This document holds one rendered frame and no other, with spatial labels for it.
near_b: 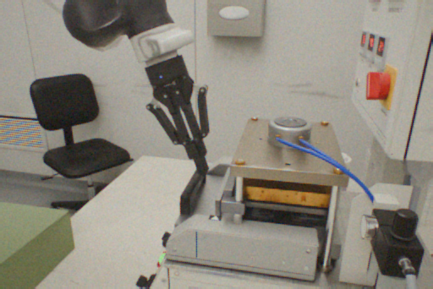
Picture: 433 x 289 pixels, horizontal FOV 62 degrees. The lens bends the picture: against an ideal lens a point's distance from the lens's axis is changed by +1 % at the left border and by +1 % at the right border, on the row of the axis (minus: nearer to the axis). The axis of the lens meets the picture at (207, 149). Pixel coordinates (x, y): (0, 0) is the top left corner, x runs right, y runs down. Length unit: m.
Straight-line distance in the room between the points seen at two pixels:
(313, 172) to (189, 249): 0.24
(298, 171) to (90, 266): 0.60
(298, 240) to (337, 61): 1.67
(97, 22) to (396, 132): 0.48
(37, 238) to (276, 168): 0.57
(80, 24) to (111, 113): 1.98
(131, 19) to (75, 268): 0.61
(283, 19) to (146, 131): 1.15
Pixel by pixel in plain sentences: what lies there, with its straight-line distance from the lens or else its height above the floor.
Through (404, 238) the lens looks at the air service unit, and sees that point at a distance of 0.48.
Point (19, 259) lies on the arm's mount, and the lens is 0.88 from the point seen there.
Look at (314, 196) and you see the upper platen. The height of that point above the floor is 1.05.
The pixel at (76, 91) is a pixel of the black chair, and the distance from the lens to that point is 2.49.
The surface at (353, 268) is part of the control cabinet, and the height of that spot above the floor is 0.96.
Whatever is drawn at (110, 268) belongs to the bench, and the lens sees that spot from 0.95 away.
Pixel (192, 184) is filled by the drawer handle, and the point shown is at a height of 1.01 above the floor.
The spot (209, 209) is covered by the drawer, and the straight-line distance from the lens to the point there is 0.71.
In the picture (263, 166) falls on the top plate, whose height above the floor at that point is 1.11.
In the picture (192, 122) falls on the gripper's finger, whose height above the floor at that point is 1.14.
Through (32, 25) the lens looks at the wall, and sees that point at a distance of 2.82.
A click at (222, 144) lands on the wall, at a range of 2.36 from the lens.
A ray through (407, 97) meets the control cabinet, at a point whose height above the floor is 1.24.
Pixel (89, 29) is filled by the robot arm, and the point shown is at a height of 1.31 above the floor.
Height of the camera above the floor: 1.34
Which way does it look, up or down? 22 degrees down
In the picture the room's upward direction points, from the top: straight up
